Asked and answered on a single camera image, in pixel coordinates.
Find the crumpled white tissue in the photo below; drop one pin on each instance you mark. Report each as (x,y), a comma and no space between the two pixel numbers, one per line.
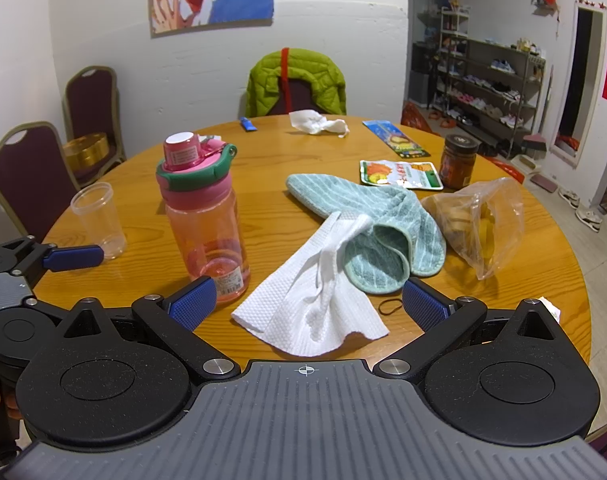
(308,121)

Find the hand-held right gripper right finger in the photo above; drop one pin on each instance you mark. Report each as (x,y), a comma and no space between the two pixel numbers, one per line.
(426,306)

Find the teal striped towel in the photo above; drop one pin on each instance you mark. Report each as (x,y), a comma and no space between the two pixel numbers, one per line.
(363,200)

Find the pink floor mat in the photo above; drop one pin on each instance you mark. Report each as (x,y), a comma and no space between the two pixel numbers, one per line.
(543,181)

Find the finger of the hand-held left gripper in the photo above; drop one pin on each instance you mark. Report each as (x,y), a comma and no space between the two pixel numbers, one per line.
(73,257)

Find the gold round tin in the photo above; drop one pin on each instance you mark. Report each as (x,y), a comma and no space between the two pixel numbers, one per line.
(85,152)

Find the wall mirror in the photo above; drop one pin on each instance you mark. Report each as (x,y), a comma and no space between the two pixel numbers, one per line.
(578,85)

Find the shoe rack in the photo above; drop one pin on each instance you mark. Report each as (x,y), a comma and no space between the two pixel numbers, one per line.
(488,85)

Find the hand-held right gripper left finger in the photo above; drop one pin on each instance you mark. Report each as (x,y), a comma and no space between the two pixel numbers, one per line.
(193,302)

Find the pink dustpan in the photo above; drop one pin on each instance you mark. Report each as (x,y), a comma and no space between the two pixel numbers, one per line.
(533,141)

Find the green puffer jacket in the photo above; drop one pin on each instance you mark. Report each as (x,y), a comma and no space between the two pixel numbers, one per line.
(303,67)

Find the white metal shelf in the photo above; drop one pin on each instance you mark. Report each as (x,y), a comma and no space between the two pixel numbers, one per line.
(453,25)

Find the beige slipper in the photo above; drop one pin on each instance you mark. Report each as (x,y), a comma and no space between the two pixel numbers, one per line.
(589,219)
(569,197)

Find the clear plastic food bag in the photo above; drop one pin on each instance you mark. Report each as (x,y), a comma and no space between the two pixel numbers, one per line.
(463,220)

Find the glass sauce jar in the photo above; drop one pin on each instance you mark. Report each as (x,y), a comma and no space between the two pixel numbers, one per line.
(458,165)

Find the small blue lighter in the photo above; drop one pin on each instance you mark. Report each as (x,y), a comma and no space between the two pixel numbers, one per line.
(247,124)

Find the maroon chair gold frame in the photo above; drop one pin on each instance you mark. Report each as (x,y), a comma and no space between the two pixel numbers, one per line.
(28,175)
(296,95)
(90,105)

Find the blue yellow flat packet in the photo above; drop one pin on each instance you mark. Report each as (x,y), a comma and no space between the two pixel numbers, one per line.
(398,140)

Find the red plastic stool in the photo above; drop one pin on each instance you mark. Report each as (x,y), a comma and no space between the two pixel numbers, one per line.
(508,166)

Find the white orange snack packet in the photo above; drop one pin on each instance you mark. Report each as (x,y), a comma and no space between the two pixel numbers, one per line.
(398,175)

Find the white paper scrap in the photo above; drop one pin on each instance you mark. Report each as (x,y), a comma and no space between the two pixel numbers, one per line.
(551,310)

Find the pink plastic water bottle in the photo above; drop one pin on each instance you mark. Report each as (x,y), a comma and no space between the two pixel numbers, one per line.
(203,220)

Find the orange plastic bag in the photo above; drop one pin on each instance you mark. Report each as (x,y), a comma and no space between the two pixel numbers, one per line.
(414,117)

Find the white paper towel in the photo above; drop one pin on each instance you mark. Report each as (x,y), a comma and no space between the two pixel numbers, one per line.
(293,305)

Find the clear plastic cup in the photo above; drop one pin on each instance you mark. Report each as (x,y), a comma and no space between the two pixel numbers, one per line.
(98,220)

